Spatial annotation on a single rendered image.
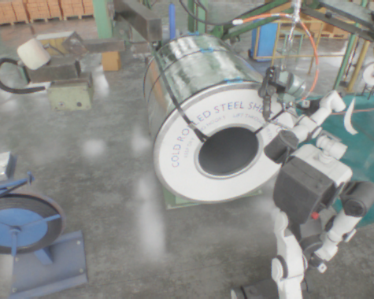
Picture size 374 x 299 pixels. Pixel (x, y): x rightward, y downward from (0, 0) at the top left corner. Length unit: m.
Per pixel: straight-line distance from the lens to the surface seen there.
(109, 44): 1.23
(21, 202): 1.85
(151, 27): 0.77
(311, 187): 1.14
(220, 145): 2.52
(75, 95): 1.28
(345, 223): 1.35
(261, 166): 2.28
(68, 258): 2.52
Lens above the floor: 2.06
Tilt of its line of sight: 39 degrees down
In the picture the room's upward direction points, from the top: straight up
